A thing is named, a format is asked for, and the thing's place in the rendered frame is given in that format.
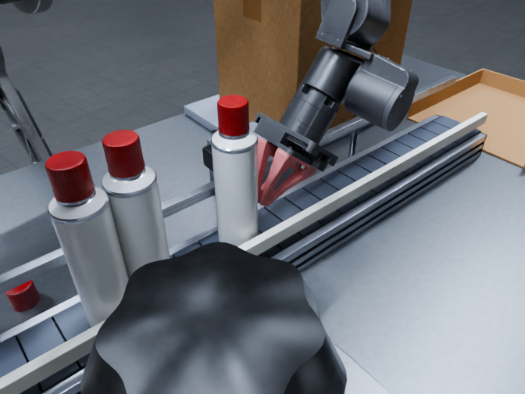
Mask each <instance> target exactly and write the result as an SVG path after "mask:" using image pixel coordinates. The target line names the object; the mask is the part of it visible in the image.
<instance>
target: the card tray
mask: <svg viewBox="0 0 525 394"><path fill-rule="evenodd" d="M481 112H484V113H487V119H486V121H485V124H483V125H481V126H479V127H478V128H477V129H478V130H481V132H482V133H484V134H486V135H487V137H486V140H485V143H484V147H483V149H482V151H484V152H486V153H489V154H491V155H493V156H496V157H498V158H500V159H503V160H505V161H507V162H510V163H512V164H515V165H517V166H518V167H522V168H523V169H525V81H522V80H520V79H516V78H514V77H510V76H506V75H504V74H501V73H496V72H494V71H491V70H486V69H484V68H483V69H481V70H478V71H476V72H474V73H472V74H470V75H467V76H465V77H463V78H461V79H459V80H457V81H456V82H455V84H453V85H451V86H448V87H446V88H444V89H442V90H440V91H437V92H435V93H433V94H432V95H429V96H427V97H425V98H422V99H421V100H419V101H416V102H414V103H412V105H411V106H410V108H409V111H408V114H407V118H406V119H408V120H411V121H413V122H415V123H419V122H420V121H422V120H425V119H426V118H428V117H430V116H433V115H436V114H437V115H439V116H441V115H443V116H446V117H448V118H451V119H453V120H456V121H459V122H460V123H463V122H465V121H466V120H468V119H470V118H472V117H473V116H476V115H477V114H479V113H481Z"/></svg>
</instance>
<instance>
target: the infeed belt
mask: <svg viewBox="0 0 525 394"><path fill-rule="evenodd" d="M459 124H461V123H460V122H459V121H456V120H453V119H451V118H448V117H446V116H443V115H441V116H439V117H437V118H435V119H434V120H432V121H430V122H428V123H426V124H424V125H422V126H420V127H418V128H416V129H414V130H412V131H410V132H409V133H408V134H404V135H403V136H401V137H399V138H396V139H395V140H393V141H390V142H388V143H387V144H385V145H382V146H381V147H380V148H378V149H375V150H373V151H372V152H369V153H367V154H365V155H364V156H361V157H359V158H358V159H355V160H354V161H352V162H350V163H348V164H346V165H344V166H342V167H340V168H338V169H336V170H334V171H332V172H330V173H328V174H327V175H325V176H323V177H321V178H320V179H317V180H315V181H313V182H311V183H309V184H307V185H305V186H303V187H302V188H300V189H298V190H296V191H294V192H292V193H290V194H288V195H286V196H284V197H282V198H280V199H278V200H276V201H274V202H273V203H271V204H270V205H269V206H267V207H266V206H264V208H261V209H259V210H258V215H259V235H260V234H262V233H263V232H265V231H268V230H269V229H270V228H272V227H275V226H277V225H278V224H280V223H282V222H284V221H285V220H287V219H289V218H291V217H293V216H294V215H296V214H298V213H300V212H302V211H303V210H306V209H307V208H309V207H310V206H313V205H315V204H316V203H318V202H320V201H322V200H323V199H325V198H327V197H329V196H330V195H333V194H334V193H336V192H338V191H340V190H342V189H343V188H345V187H347V186H349V185H350V184H352V183H354V182H356V181H358V180H359V179H361V178H363V177H365V176H367V175H368V174H371V173H373V172H374V171H375V170H378V169H380V168H381V167H383V166H385V165H387V164H389V163H390V162H392V161H394V160H396V159H397V158H399V157H401V156H404V155H405V154H406V153H408V152H411V151H412V150H414V149H416V148H418V147H420V146H421V145H423V144H425V143H427V142H428V141H430V140H432V139H434V138H436V137H437V136H439V135H441V134H443V133H445V132H446V131H449V130H450V129H452V128H453V127H456V126H457V125H459ZM480 132H481V130H478V129H474V130H473V131H471V132H469V133H468V134H465V135H464V136H462V137H461V138H459V139H457V140H455V141H454V142H452V143H450V144H449V145H446V146H445V147H444V148H442V149H440V150H438V151H436V152H435V153H433V154H431V155H429V156H428V157H426V158H425V159H422V160H420V161H419V162H418V163H416V164H414V165H412V166H411V167H409V168H407V169H405V170H403V171H402V172H401V173H399V174H396V175H395V176H394V177H392V178H390V179H388V180H386V181H385V182H383V183H381V184H379V185H378V186H376V187H375V188H372V189H371V190H369V191H368V192H366V193H364V194H362V195H361V196H359V197H357V198H356V199H353V200H352V201H351V202H348V203H347V204H345V205H343V206H342V207H340V208H338V209H337V210H335V211H333V212H332V213H329V214H328V215H326V216H325V217H323V218H321V219H319V220H318V221H316V222H314V223H313V224H310V225H309V226H308V227H305V228H304V229H302V230H300V231H299V232H297V233H295V234H293V235H292V236H290V237H289V238H286V239H285V240H283V241H282V242H280V243H278V244H276V245H275V246H273V247H271V248H269V249H267V250H266V251H265V252H263V253H260V254H259V255H258V256H263V257H268V258H270V257H272V256H274V255H276V254H277V253H279V252H280V251H282V250H284V249H286V248H287V247H289V246H290V245H293V244H294V243H296V242H297V241H299V240H301V239H302V238H304V237H305V236H307V235H309V234H311V233H313V232H314V231H316V230H318V229H319V228H321V227H322V226H324V225H326V224H328V223H330V222H331V221H332V220H334V219H336V218H338V217H339V216H341V215H342V214H344V213H347V212H348V211H349V210H351V209H353V208H355V207H356V206H358V205H359V204H361V203H363V202H365V201H366V200H367V199H370V198H371V197H373V196H375V195H376V194H378V193H380V192H382V191H383V190H384V189H386V188H388V187H390V186H392V185H393V184H395V183H396V182H398V181H400V180H401V179H403V178H405V177H407V176H409V175H410V174H412V173H413V172H415V171H417V170H418V169H420V168H421V167H424V166H425V165H427V164H428V163H430V162H432V161H433V160H435V159H437V158H438V157H440V156H442V155H444V154H445V153H446V152H449V151H450V150H452V149H454V148H455V147H457V146H458V145H461V144H462V143H463V142H465V141H467V140H469V139H471V138H472V137H474V136H475V135H477V134H479V133H480ZM218 241H219V235H218V231H216V232H214V233H212V234H210V235H208V236H206V237H204V238H202V239H200V240H198V242H194V243H193V244H191V245H189V246H187V247H185V248H183V249H181V250H179V251H177V252H175V253H173V255H170V258H174V257H178V256H182V255H184V254H186V253H189V252H190V251H192V250H194V249H197V248H198V247H200V246H202V245H205V244H209V243H211V242H218ZM53 318H54V320H55V322H54V321H53V320H52V318H51V317H49V318H47V319H45V320H43V321H41V322H39V323H37V324H35V325H33V326H32V327H30V328H28V329H26V330H24V331H22V332H20V333H18V334H16V335H17V337H18V339H19V341H17V340H16V337H15V335H14V336H12V337H10V338H8V339H6V340H5V341H3V342H0V378H1V377H3V376H5V375H7V374H8V373H10V372H12V371H14V370H15V369H17V368H19V367H22V366H23V365H24V364H27V363H29V362H30V361H32V360H34V359H36V358H37V357H39V356H41V355H43V354H45V353H46V352H48V351H50V350H52V349H54V348H55V347H57V346H59V345H61V344H63V343H64V342H67V341H68V340H70V339H72V338H74V337H75V336H77V335H79V334H81V333H82V332H84V331H86V330H88V329H90V327H89V324H88V319H87V317H86V315H85V312H84V308H83V307H82V304H81V302H78V303H76V304H74V305H72V306H70V307H68V308H66V309H64V310H62V311H60V312H58V313H57V314H55V315H53ZM89 356H90V353H89V354H87V355H85V356H83V357H81V358H80V359H79V360H76V361H75V362H73V363H71V364H70V365H68V366H66V367H64V368H63V369H61V370H60V371H57V372H56V373H54V374H52V375H51V376H49V377H47V378H46V379H44V380H42V381H40V382H38V383H37V384H36V385H33V386H32V387H30V388H28V389H27V390H25V391H23V392H21V393H20V394H42V393H43V392H45V391H47V390H49V389H50V388H52V387H54V386H55V385H58V384H59V383H60V382H62V381H64V380H66V379H67V378H69V377H70V376H72V375H74V374H76V373H77V372H78V371H81V370H83V369H84V368H85V367H86V364H87V362H88V358H89Z"/></svg>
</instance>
